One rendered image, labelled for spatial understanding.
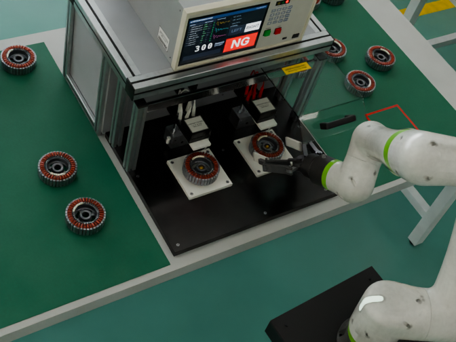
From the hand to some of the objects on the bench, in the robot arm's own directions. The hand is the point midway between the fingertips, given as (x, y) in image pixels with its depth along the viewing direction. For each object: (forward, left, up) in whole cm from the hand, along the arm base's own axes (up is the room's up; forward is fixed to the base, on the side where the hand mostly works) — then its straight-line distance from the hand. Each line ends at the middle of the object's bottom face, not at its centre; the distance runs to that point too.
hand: (272, 149), depth 235 cm
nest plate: (+4, +25, -2) cm, 25 cm away
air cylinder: (+18, +24, -2) cm, 30 cm away
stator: (+4, +25, -1) cm, 25 cm away
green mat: (+22, -53, -10) cm, 58 cm away
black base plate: (+5, +13, -6) cm, 15 cm away
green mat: (+30, +76, 0) cm, 81 cm away
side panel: (+45, +43, -2) cm, 62 cm away
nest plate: (+2, +1, -4) cm, 5 cm away
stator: (+4, +63, -1) cm, 63 cm away
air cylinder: (+17, 0, -4) cm, 17 cm away
